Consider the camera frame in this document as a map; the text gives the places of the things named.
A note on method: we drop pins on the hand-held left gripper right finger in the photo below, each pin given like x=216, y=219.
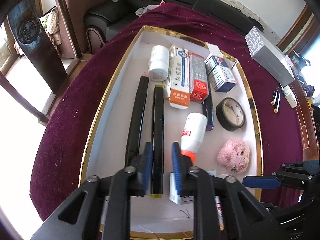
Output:
x=177, y=170

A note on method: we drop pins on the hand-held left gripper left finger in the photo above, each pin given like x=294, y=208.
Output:
x=147, y=165

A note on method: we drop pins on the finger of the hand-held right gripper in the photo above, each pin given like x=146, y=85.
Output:
x=261, y=181

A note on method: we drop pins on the pink fluffy puff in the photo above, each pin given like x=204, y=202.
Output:
x=233, y=156

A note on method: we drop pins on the white tube with orange cap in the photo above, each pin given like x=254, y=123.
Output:
x=193, y=130

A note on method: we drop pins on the black marker with yellow ends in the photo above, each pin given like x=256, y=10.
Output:
x=158, y=120

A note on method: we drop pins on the black marker with pink cap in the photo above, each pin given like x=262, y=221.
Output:
x=137, y=115

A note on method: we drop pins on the white tray with gold rim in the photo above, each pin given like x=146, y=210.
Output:
x=117, y=120

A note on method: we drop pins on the black tape roll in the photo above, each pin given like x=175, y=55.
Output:
x=233, y=127

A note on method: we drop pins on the black marker with purple end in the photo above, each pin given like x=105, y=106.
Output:
x=208, y=110

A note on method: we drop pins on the orange and white ointment box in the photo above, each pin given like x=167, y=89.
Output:
x=178, y=80

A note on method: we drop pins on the grey and red glue box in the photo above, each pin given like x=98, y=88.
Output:
x=198, y=80

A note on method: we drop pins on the large white pill bottle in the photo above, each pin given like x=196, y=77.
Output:
x=158, y=60

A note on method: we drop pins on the blue and white medicine box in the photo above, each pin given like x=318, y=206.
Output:
x=221, y=73

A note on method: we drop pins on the cream cardboard box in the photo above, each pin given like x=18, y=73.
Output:
x=290, y=96

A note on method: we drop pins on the long grey cardboard box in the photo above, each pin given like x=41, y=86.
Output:
x=270, y=57

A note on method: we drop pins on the black leather sofa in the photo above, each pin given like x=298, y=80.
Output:
x=120, y=22

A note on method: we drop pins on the white crumpled tissue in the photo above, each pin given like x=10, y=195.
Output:
x=143, y=10

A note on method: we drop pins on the dark carved wooden panel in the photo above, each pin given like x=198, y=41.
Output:
x=32, y=42

